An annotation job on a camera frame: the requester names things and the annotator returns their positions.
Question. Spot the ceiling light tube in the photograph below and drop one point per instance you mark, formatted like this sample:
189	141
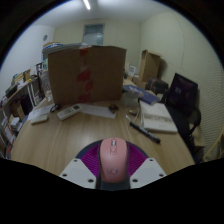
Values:
86	4

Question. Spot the white printed paper sheet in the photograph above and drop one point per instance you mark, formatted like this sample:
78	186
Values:
38	111

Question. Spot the dark computer monitor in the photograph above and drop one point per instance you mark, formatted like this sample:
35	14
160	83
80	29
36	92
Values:
181	91

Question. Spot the blue and white cabinet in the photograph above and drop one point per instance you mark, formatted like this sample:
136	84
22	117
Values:
50	48

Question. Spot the black office chair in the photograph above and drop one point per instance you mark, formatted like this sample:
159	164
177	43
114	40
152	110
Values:
186	130

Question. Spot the cluttered wooden side desk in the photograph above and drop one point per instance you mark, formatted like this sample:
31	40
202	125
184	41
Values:
18	90

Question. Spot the large brown cardboard box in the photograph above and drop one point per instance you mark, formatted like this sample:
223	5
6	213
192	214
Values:
66	76

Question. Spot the wall window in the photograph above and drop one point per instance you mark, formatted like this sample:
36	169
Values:
93	34

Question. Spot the wide white remote control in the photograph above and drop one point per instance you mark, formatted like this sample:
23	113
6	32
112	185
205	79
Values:
69	112

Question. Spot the dark bag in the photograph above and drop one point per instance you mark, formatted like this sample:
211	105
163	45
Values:
157	86

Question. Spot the black marker pen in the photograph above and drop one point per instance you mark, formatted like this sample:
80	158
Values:
145	132

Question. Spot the wooden chair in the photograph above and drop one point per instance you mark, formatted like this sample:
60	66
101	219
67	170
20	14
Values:
215	146

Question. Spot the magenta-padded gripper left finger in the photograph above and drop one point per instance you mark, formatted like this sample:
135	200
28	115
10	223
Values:
78	171

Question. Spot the white shelf unit with books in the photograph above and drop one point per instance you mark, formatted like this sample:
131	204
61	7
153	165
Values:
8	133

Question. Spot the tall open cardboard box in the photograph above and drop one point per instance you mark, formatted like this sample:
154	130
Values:
149	66

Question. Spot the blue book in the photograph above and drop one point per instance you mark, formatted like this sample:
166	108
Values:
143	95

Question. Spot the white book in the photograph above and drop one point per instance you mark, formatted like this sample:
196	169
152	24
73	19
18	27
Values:
158	117

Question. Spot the clear glass pitcher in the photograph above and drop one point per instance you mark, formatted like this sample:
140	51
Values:
46	85

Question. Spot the clear plastic box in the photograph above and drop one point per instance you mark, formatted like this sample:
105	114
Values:
129	99

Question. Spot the pink computer mouse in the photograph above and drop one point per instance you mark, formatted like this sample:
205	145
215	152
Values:
113	160

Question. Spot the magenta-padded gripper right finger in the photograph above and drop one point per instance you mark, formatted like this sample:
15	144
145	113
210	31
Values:
148	171

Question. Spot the small brown object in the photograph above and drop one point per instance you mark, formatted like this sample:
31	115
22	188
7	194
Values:
113	108

